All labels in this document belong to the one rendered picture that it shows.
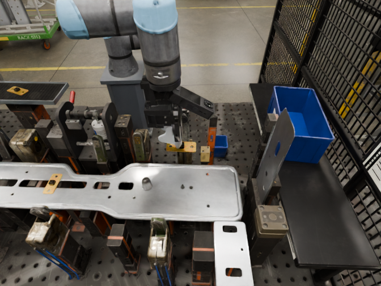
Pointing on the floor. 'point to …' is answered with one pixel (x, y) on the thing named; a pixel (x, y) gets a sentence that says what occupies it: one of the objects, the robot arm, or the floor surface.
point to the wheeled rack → (36, 27)
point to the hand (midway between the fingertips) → (180, 142)
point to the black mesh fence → (361, 181)
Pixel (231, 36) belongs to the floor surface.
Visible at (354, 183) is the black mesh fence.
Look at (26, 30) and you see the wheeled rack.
